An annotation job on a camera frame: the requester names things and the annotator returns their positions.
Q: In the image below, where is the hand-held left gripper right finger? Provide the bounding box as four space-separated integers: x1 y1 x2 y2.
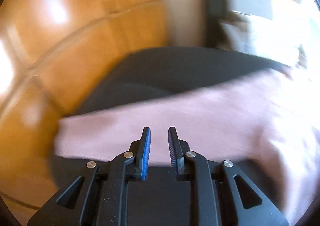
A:
168 126 289 226

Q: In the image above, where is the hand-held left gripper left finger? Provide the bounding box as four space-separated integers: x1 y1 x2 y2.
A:
26 127 152 226

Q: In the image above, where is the pink knit sweater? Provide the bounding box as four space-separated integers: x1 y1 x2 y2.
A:
54 68 320 221

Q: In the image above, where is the wooden wardrobe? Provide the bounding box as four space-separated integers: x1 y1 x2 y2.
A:
0 0 170 206

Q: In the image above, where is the tiger print cushion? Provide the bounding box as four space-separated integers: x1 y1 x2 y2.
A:
225 13 300 66

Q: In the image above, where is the black rolled mat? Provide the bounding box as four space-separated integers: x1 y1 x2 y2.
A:
204 0 225 46

